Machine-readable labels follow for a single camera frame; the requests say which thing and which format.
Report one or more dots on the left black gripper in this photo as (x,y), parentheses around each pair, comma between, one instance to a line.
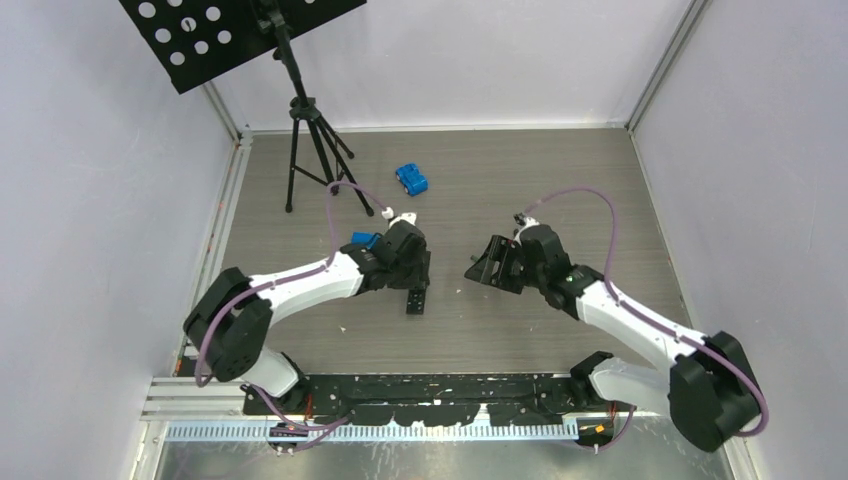
(417,277)

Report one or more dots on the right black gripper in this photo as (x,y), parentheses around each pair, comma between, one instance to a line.
(500,249)

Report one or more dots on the black remote control back up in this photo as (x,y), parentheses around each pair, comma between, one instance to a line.
(416,299)

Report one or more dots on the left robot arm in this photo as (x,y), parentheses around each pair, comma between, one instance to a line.
(230,322)

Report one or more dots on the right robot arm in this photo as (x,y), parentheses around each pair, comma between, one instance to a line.
(703,383)

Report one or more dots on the blue green white block stack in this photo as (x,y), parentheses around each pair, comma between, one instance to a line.
(366,239)

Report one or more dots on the blue toy car block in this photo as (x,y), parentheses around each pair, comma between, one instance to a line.
(412,180)

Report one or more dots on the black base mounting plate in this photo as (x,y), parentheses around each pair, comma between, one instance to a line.
(438,400)

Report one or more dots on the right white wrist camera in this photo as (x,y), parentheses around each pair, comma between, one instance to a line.
(523,222)

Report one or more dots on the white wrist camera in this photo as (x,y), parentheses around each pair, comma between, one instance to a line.
(523,222)
(392,217)

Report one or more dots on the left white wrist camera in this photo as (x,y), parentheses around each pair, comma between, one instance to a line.
(392,217)

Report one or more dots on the aluminium frame rail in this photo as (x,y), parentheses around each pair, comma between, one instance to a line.
(236,411)

